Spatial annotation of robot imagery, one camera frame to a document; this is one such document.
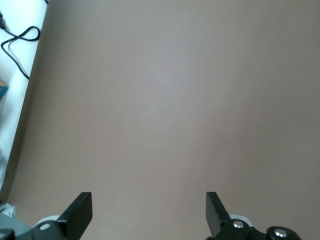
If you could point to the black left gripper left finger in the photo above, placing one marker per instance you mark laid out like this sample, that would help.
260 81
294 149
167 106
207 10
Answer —
77 217

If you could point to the black power plug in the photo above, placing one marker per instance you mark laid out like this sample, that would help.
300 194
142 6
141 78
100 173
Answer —
2 21

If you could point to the blue brown box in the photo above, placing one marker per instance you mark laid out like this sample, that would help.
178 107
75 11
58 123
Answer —
2 90

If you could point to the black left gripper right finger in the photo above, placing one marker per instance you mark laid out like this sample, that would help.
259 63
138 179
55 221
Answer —
215 215

